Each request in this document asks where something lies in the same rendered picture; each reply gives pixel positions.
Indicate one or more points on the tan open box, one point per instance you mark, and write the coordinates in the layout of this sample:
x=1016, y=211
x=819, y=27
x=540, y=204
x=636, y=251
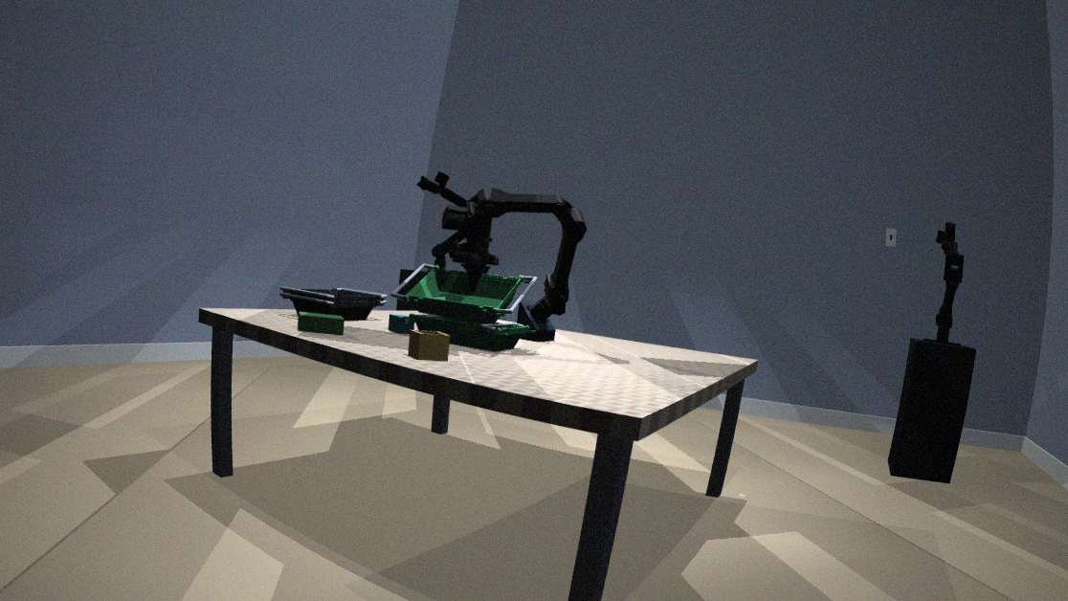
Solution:
x=429, y=345

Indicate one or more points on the green rectangular block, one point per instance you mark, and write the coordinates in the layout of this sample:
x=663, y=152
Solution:
x=321, y=323

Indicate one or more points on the light blue cube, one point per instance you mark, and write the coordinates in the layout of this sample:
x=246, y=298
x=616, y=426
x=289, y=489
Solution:
x=400, y=325

